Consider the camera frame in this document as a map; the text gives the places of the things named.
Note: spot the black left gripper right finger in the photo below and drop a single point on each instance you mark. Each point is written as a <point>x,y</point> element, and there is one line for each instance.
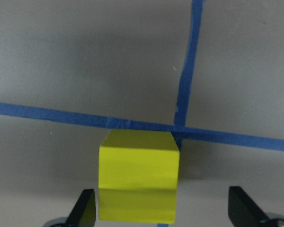
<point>244,212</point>

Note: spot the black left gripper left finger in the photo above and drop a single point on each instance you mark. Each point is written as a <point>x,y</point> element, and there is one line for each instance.
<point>83,213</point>

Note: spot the yellow block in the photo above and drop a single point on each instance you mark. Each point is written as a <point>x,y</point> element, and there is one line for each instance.
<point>138,177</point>

